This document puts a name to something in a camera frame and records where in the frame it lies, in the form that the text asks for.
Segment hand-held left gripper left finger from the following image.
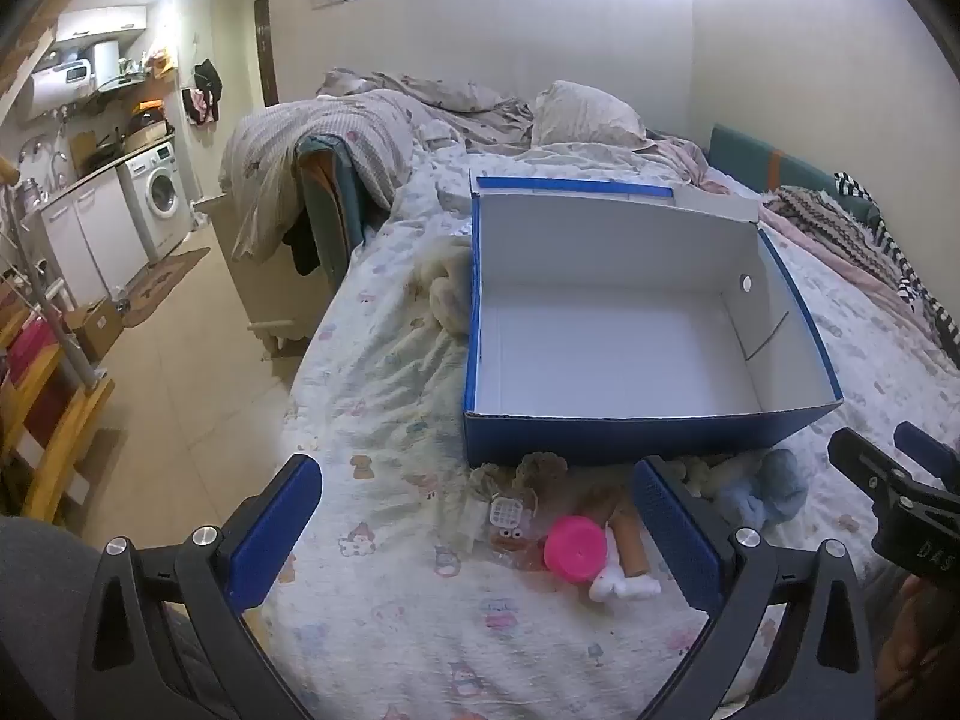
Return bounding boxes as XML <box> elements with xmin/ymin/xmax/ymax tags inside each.
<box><xmin>75</xmin><ymin>454</ymin><xmax>323</xmax><ymax>720</ymax></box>

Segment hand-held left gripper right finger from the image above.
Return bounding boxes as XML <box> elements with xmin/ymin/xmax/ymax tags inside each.
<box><xmin>632</xmin><ymin>456</ymin><xmax>878</xmax><ymax>720</ymax></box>

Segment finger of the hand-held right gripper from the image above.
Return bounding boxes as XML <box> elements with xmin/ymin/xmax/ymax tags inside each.
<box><xmin>895</xmin><ymin>421</ymin><xmax>960</xmax><ymax>500</ymax></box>
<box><xmin>827</xmin><ymin>426</ymin><xmax>942</xmax><ymax>522</ymax></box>

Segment white sock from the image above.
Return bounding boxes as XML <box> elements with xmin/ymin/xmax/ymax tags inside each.
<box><xmin>588</xmin><ymin>527</ymin><xmax>663</xmax><ymax>604</ymax></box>

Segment light blue plush toy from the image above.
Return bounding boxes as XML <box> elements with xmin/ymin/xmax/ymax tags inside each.
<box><xmin>712</xmin><ymin>448</ymin><xmax>812</xmax><ymax>531</ymax></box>

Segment pink rubber duck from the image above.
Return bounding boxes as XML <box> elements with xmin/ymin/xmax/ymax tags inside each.
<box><xmin>544</xmin><ymin>515</ymin><xmax>608</xmax><ymax>583</ymax></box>

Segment cream lace scrunchie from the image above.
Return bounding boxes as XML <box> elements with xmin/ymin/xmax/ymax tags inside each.
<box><xmin>517</xmin><ymin>451</ymin><xmax>569</xmax><ymax>500</ymax></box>

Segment grey beige ruffled scrunchie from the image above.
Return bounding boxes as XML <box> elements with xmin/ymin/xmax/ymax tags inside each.
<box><xmin>467</xmin><ymin>463</ymin><xmax>520</xmax><ymax>502</ymax></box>

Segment blue cardboard shoe box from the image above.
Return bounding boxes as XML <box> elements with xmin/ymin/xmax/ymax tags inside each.
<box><xmin>461</xmin><ymin>169</ymin><xmax>845</xmax><ymax>470</ymax></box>

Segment doll with white socks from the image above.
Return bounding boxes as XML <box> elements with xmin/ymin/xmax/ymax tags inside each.
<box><xmin>574</xmin><ymin>484</ymin><xmax>653</xmax><ymax>580</ymax></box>

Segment cream fluffy toy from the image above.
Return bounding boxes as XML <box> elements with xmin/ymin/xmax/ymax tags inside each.
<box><xmin>679</xmin><ymin>456</ymin><xmax>760</xmax><ymax>502</ymax></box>

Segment small brown toy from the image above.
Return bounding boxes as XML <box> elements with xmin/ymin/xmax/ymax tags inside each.
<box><xmin>491</xmin><ymin>529</ymin><xmax>542</xmax><ymax>572</ymax></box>

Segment black white striped garment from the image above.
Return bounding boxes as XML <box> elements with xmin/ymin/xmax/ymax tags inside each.
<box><xmin>832</xmin><ymin>171</ymin><xmax>960</xmax><ymax>370</ymax></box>

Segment pink blanket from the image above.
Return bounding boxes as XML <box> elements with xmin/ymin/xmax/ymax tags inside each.
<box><xmin>652</xmin><ymin>136</ymin><xmax>931</xmax><ymax>338</ymax></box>

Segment yellow wooden rack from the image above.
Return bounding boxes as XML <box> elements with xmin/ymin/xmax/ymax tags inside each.
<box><xmin>0</xmin><ymin>306</ymin><xmax>117</xmax><ymax>527</ymax></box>

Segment person's grey trouser leg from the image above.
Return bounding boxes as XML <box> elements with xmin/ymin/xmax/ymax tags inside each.
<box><xmin>0</xmin><ymin>514</ymin><xmax>100</xmax><ymax>720</ymax></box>

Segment knitted patterned blanket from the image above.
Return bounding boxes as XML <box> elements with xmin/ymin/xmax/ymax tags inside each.
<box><xmin>772</xmin><ymin>186</ymin><xmax>901</xmax><ymax>271</ymax></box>

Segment cardboard box with flaps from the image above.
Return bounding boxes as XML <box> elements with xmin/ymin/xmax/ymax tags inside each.
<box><xmin>70</xmin><ymin>297</ymin><xmax>125</xmax><ymax>362</ymax></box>

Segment brown floor mat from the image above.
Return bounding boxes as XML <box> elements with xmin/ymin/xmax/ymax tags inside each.
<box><xmin>120</xmin><ymin>246</ymin><xmax>212</xmax><ymax>329</ymax></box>

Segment black hanging cloth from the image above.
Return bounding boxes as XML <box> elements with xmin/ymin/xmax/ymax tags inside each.
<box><xmin>281</xmin><ymin>205</ymin><xmax>325</xmax><ymax>278</ymax></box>

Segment cream plush teddy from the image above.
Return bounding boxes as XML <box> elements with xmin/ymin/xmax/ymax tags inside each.
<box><xmin>415</xmin><ymin>236</ymin><xmax>475</xmax><ymax>336</ymax></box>

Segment red cloth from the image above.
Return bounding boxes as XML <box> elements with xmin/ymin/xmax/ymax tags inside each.
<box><xmin>6</xmin><ymin>317</ymin><xmax>62</xmax><ymax>370</ymax></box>

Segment metal pole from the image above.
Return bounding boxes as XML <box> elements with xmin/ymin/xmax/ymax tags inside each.
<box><xmin>0</xmin><ymin>186</ymin><xmax>100</xmax><ymax>392</ymax></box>

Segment green padded headboard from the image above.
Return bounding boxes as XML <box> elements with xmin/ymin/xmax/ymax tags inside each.
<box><xmin>709</xmin><ymin>124</ymin><xmax>882</xmax><ymax>226</ymax></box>

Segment teal bed footboard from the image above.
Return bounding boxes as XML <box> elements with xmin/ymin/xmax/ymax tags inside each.
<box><xmin>295</xmin><ymin>133</ymin><xmax>370</xmax><ymax>287</ymax></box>

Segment white kitchen base cabinet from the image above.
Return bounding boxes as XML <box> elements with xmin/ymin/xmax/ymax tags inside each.
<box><xmin>37</xmin><ymin>165</ymin><xmax>151</xmax><ymax>308</ymax></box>

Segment white washing machine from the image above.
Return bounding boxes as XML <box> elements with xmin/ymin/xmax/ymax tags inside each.
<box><xmin>116</xmin><ymin>141</ymin><xmax>194</xmax><ymax>263</ymax></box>

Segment crumpled floral quilt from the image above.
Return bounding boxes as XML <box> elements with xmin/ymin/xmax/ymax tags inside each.
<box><xmin>219</xmin><ymin>67</ymin><xmax>541</xmax><ymax>263</ymax></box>

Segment brown countertop cardboard box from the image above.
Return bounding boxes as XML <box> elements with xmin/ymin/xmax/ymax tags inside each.
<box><xmin>123</xmin><ymin>116</ymin><xmax>170</xmax><ymax>156</ymax></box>

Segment floral pillow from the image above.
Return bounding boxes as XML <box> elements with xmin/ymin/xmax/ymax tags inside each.
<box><xmin>529</xmin><ymin>80</ymin><xmax>653</xmax><ymax>151</ymax></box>

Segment dark hanging clothes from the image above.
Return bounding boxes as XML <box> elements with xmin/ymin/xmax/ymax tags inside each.
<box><xmin>184</xmin><ymin>58</ymin><xmax>225</xmax><ymax>125</ymax></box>

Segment dark wooden door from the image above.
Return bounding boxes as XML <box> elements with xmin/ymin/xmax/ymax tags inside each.
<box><xmin>253</xmin><ymin>0</ymin><xmax>283</xmax><ymax>108</ymax></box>

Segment white water heater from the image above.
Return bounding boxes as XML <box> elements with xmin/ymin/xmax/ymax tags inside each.
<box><xmin>11</xmin><ymin>60</ymin><xmax>98</xmax><ymax>126</ymax></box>

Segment white bed frame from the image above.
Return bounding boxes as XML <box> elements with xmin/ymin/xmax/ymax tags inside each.
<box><xmin>191</xmin><ymin>191</ymin><xmax>320</xmax><ymax>355</ymax></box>

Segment white wall cabinet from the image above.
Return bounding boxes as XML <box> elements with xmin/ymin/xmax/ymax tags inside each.
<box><xmin>56</xmin><ymin>6</ymin><xmax>148</xmax><ymax>43</ymax></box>

